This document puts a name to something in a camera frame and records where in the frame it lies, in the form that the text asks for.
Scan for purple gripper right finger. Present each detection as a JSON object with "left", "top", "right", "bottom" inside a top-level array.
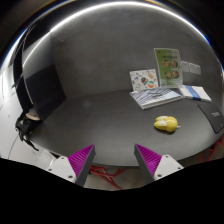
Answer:
[{"left": 133, "top": 143, "right": 185, "bottom": 185}]

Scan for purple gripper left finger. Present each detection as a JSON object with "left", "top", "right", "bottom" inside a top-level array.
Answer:
[{"left": 46, "top": 143, "right": 97, "bottom": 188}]

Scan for striped grey book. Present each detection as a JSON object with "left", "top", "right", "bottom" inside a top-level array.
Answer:
[{"left": 130, "top": 88, "right": 182, "bottom": 110}]

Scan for white sticker card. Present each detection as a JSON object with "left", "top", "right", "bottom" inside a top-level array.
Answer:
[{"left": 130, "top": 69, "right": 159, "bottom": 91}]

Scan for black partition panel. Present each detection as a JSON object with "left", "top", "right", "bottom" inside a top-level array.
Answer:
[{"left": 25, "top": 65, "right": 66, "bottom": 121}]

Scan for blue white booklet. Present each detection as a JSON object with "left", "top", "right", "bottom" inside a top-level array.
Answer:
[{"left": 179, "top": 85, "right": 211, "bottom": 102}]

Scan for green poster sheet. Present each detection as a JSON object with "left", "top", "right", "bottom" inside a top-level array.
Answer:
[{"left": 154, "top": 48, "right": 183, "bottom": 88}]

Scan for red table frame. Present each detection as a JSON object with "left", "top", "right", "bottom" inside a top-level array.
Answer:
[{"left": 90, "top": 166, "right": 124, "bottom": 190}]

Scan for white wall outlet plates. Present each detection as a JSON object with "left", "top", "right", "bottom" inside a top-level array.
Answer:
[{"left": 181, "top": 61, "right": 201, "bottom": 75}]

